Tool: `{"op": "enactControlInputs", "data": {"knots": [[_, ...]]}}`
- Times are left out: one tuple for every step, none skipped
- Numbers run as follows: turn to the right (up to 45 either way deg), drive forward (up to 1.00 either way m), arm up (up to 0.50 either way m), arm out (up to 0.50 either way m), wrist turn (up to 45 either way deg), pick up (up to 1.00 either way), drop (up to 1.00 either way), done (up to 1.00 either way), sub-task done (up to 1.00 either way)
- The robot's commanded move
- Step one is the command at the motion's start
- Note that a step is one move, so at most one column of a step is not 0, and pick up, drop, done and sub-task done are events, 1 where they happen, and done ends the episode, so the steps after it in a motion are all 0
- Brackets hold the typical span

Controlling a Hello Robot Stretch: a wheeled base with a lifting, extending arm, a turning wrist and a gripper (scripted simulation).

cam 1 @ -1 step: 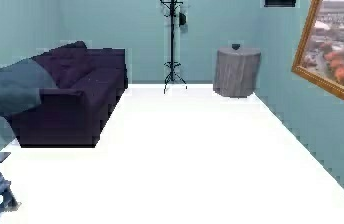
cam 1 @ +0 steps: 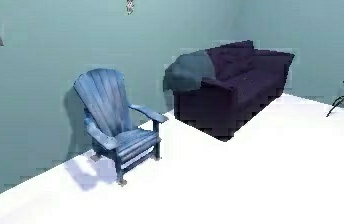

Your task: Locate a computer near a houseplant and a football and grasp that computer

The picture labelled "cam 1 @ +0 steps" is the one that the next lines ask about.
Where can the blue slatted wooden armchair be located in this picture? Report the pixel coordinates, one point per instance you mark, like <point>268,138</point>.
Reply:
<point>110,106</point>

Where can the dark purple sofa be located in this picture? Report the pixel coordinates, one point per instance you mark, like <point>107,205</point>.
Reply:
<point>233,86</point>

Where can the small grey wall ornament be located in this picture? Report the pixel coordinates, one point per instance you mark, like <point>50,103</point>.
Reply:
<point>130,6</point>

